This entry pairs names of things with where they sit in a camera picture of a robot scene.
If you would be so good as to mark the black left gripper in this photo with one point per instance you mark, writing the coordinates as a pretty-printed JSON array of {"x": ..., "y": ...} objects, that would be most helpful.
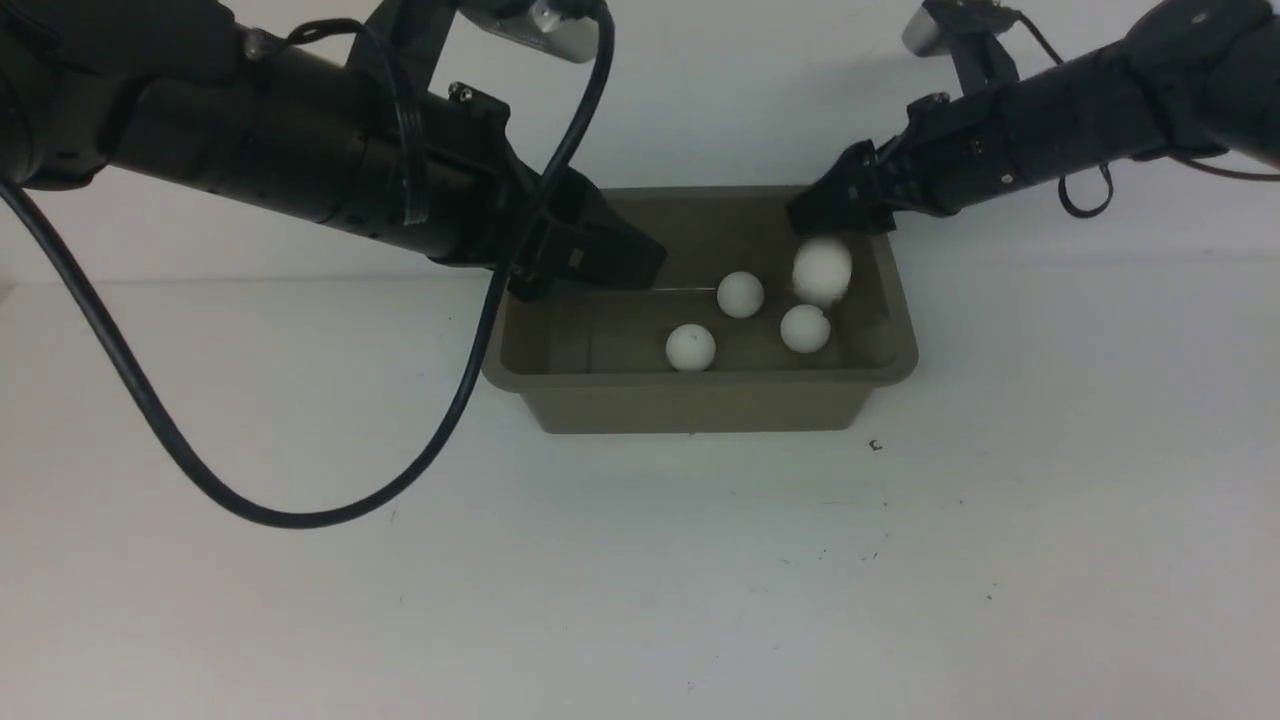
[{"x": 478, "y": 189}]

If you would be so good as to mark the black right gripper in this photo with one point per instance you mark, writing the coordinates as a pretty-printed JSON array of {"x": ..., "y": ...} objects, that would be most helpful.
[{"x": 952, "y": 155}]

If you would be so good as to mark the plain white ping-pong ball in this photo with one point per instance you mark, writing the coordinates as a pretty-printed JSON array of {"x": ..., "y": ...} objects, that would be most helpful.
[{"x": 822, "y": 271}]

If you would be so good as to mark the white ping-pong ball with logo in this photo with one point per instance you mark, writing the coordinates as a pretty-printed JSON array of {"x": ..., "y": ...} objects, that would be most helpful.
[{"x": 690, "y": 348}]

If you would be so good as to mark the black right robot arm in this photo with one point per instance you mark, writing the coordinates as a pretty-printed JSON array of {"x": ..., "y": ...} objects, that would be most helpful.
[{"x": 1190, "y": 80}]

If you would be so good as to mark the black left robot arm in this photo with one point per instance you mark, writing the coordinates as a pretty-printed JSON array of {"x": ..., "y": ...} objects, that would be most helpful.
[{"x": 333, "y": 123}]

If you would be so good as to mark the white ping-pong ball in bin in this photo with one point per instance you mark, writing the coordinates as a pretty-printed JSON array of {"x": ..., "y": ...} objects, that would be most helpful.
[{"x": 805, "y": 329}]

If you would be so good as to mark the tan plastic bin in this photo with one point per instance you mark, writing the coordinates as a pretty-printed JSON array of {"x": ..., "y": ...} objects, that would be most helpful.
[{"x": 595, "y": 363}]

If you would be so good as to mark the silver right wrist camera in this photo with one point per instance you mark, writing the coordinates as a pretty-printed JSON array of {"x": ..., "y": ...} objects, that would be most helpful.
[{"x": 967, "y": 33}]

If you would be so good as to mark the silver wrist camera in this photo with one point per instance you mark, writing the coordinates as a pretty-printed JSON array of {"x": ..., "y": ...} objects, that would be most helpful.
[
  {"x": 417, "y": 30},
  {"x": 967, "y": 33}
]

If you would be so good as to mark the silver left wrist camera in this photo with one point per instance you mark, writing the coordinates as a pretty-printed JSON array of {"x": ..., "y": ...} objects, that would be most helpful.
[{"x": 417, "y": 30}]

